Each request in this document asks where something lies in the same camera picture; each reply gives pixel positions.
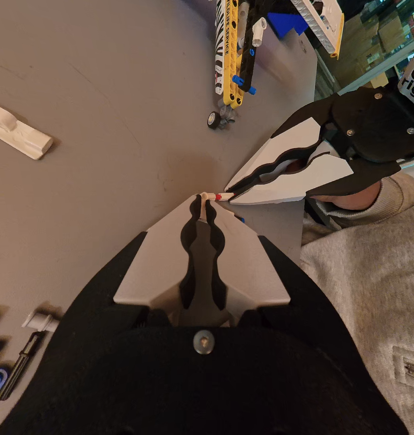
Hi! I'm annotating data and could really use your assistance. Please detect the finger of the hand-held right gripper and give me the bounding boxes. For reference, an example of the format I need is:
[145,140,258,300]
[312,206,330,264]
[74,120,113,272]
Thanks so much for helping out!
[224,117,323,192]
[228,151,355,206]

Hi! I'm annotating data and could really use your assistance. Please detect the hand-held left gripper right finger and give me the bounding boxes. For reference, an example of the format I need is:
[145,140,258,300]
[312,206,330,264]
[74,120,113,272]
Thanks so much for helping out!
[205,200,291,326]

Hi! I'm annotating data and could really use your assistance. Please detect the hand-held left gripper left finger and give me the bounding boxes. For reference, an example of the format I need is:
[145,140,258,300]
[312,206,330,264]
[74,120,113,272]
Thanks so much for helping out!
[113,194,203,326]

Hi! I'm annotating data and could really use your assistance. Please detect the white round-end lego connector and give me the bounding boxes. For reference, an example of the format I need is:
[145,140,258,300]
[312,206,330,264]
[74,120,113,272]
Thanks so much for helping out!
[200,192,217,222]

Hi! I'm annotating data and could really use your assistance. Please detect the pile of lego pieces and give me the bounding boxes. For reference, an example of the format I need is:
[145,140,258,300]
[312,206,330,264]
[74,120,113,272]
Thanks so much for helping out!
[0,311,63,401]

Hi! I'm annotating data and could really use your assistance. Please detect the person's right forearm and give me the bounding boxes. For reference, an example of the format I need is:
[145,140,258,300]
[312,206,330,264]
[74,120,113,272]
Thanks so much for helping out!
[304,172,414,235]

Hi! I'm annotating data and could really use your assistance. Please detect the yellow white lego airplane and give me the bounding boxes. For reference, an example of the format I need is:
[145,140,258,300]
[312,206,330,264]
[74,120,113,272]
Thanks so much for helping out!
[207,0,345,130]

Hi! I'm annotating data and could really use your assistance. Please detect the white two-hole lego panel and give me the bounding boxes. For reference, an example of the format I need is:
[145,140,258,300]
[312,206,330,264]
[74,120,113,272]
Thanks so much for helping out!
[0,101,54,160]

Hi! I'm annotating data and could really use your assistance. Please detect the stack of cardboard boxes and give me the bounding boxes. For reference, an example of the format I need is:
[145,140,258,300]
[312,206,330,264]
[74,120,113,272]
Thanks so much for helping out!
[343,0,414,89]

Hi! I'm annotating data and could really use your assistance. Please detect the blue plastic bin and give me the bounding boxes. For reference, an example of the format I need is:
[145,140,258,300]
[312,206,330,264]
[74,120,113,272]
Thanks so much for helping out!
[266,12,309,38]

